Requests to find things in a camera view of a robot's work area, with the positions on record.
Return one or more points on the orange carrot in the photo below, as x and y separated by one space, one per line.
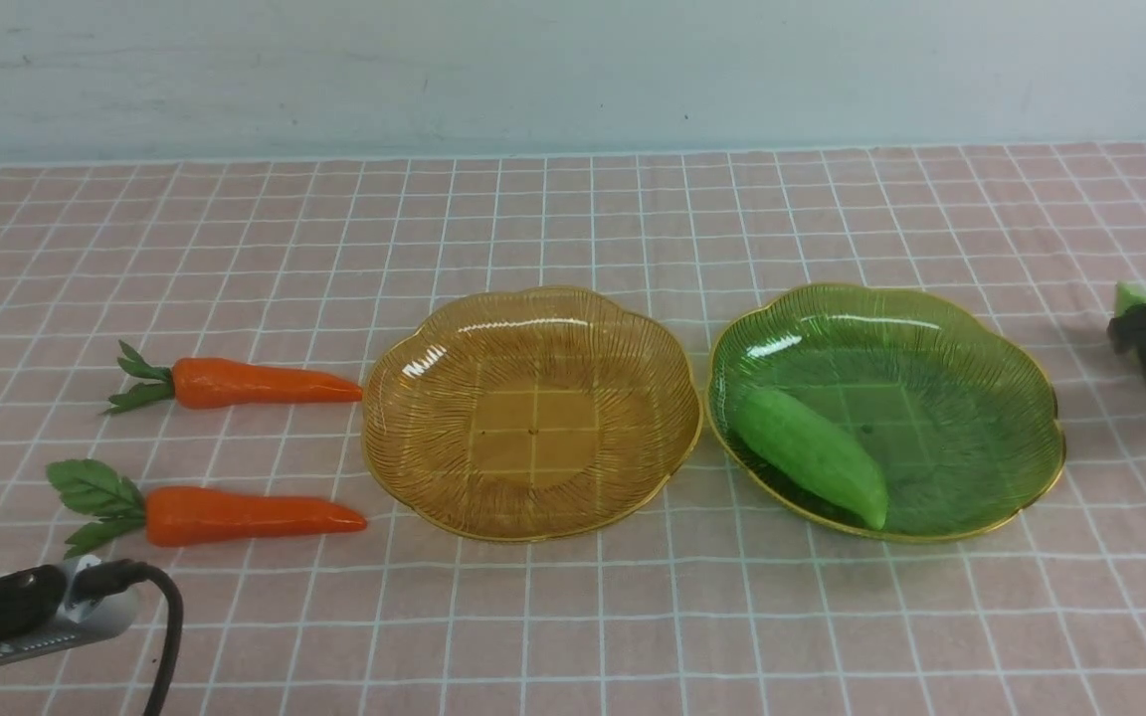
182 515
205 383

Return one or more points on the amber ribbed glass plate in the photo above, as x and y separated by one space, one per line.
530 415

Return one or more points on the green ribbed glass plate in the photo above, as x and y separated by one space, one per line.
964 423

